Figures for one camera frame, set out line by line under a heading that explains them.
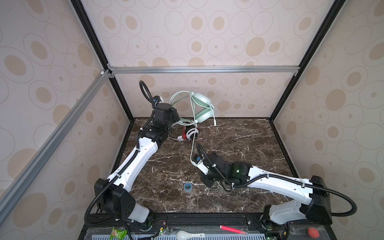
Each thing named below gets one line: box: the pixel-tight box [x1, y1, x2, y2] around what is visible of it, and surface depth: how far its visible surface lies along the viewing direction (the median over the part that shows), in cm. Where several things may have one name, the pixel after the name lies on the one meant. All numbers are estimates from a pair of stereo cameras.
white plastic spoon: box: [176, 230, 205, 240], surface depth 71 cm
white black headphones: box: [169, 123, 199, 141], surface depth 105 cm
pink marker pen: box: [219, 225, 248, 236], surface depth 73 cm
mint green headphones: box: [169, 90, 215, 125], surface depth 69 cm
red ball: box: [308, 227, 320, 239], surface depth 70 cm
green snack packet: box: [109, 226, 128, 240], surface depth 70 cm
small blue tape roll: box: [183, 182, 193, 193], surface depth 86 cm
